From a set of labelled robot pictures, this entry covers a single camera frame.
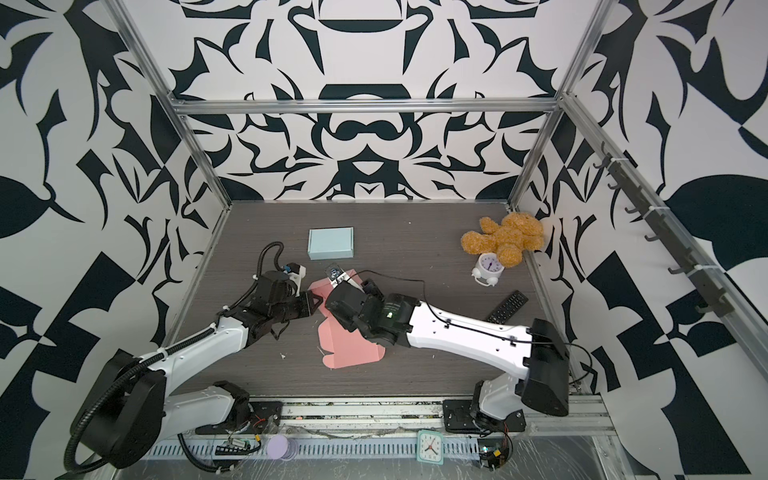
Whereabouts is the right circuit board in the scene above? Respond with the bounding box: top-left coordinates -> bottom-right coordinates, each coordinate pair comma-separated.
478,435 -> 514,471

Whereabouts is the black remote control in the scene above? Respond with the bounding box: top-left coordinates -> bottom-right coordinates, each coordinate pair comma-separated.
484,290 -> 529,325

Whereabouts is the left circuit board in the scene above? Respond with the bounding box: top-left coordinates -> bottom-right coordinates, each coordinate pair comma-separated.
214,436 -> 262,456

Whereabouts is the light blue paper box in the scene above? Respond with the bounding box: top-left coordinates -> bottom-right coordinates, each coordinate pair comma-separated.
307,227 -> 354,261

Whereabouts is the circuit board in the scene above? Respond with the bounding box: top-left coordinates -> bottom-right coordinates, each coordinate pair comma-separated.
478,435 -> 514,471
214,436 -> 262,456

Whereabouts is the pink paper box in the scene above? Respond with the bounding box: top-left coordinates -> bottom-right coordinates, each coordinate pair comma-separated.
317,303 -> 386,370

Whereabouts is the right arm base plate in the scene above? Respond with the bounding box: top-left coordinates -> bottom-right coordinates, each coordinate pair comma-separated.
442,399 -> 527,435

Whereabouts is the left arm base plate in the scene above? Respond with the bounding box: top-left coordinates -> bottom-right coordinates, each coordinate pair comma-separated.
194,401 -> 283,435

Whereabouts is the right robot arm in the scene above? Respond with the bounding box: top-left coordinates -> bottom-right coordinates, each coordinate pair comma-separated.
325,279 -> 571,422

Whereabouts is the wall hook rail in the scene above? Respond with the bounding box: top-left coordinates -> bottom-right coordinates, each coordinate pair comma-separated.
595,152 -> 735,318

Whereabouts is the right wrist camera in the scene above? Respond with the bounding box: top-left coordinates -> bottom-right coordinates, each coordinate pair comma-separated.
325,263 -> 352,289

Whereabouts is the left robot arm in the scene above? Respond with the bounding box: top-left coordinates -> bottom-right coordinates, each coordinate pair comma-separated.
63,263 -> 322,474

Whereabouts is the brown teddy bear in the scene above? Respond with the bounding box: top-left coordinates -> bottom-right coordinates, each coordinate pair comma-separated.
460,212 -> 545,268

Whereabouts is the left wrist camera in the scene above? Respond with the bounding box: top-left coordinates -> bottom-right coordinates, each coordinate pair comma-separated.
283,262 -> 307,297

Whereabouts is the green square clock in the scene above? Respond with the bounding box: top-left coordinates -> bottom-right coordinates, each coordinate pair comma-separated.
416,430 -> 444,465

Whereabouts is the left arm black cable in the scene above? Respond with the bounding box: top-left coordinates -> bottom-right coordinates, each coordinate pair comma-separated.
255,241 -> 287,274

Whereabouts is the white alarm clock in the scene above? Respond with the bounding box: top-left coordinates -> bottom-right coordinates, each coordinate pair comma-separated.
471,253 -> 505,287

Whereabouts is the purple round lid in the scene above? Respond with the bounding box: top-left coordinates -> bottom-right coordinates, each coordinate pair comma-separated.
266,435 -> 299,461

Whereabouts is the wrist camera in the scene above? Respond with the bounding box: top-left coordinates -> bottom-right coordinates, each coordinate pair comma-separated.
283,262 -> 307,297
325,263 -> 352,289

